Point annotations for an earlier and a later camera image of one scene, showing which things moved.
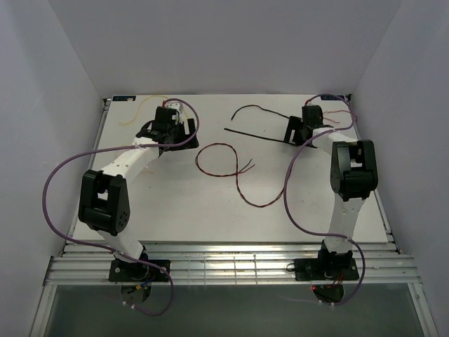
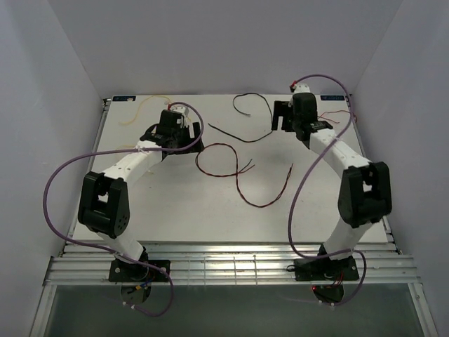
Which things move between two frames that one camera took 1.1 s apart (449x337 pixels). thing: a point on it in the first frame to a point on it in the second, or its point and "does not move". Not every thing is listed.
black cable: x=255 y=135 to x=247 y=93
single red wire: x=327 y=111 does not move
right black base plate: x=325 y=269 does not move
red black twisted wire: x=242 y=171 does not move
